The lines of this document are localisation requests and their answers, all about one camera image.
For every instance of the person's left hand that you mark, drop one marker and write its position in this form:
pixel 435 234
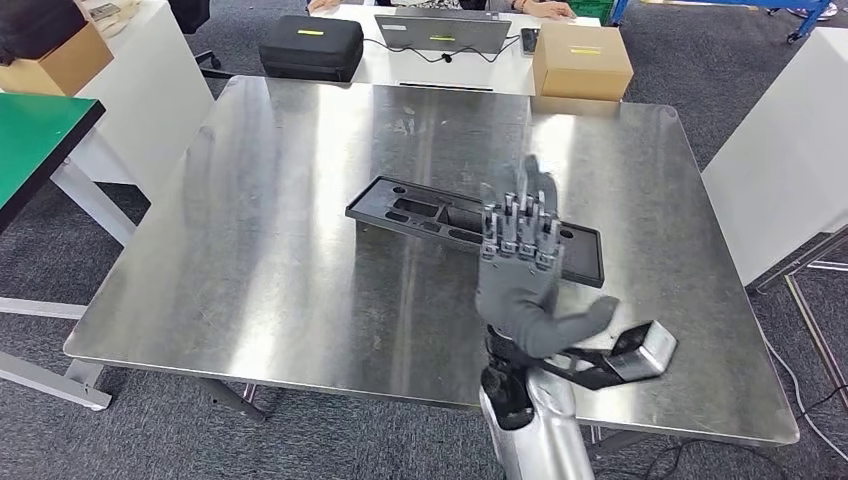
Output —
pixel 546 8

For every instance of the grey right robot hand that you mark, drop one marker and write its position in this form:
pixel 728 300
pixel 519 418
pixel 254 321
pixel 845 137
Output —
pixel 523 305

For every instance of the person's right hand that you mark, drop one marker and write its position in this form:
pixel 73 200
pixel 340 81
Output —
pixel 331 5

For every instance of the black plastic trim part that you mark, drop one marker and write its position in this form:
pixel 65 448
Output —
pixel 411 212

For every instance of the stainless steel workbench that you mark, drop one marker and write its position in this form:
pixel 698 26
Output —
pixel 265 232

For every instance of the blue metal shelf rack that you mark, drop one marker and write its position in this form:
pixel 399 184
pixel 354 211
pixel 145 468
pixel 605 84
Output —
pixel 811 23

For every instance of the black smartphone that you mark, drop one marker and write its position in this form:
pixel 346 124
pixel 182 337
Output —
pixel 530 41

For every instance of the green plastic crate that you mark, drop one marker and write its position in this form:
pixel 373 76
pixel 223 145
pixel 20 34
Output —
pixel 590 8

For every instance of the black hard case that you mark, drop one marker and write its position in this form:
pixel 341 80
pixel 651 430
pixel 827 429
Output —
pixel 311 50

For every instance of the brown cardboard box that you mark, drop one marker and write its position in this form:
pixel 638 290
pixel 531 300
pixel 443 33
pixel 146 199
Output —
pixel 66 66
pixel 580 63

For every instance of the white desk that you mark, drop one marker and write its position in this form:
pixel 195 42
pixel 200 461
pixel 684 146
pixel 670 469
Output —
pixel 146 99
pixel 782 166
pixel 397 69

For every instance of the grey laptop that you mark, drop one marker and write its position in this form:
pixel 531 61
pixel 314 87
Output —
pixel 440 33

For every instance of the black office chair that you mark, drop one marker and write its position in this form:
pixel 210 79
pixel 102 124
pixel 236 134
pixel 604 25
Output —
pixel 189 13

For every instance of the small grey handset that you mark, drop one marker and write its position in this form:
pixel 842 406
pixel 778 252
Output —
pixel 104 10

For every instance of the stainless steel table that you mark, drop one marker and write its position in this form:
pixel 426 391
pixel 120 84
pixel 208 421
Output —
pixel 811 324

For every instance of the black bag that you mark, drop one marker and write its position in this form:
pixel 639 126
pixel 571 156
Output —
pixel 33 26

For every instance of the green top white leg table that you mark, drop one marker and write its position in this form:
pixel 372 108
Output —
pixel 33 146

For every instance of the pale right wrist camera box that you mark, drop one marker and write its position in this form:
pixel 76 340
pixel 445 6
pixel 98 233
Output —
pixel 646 354

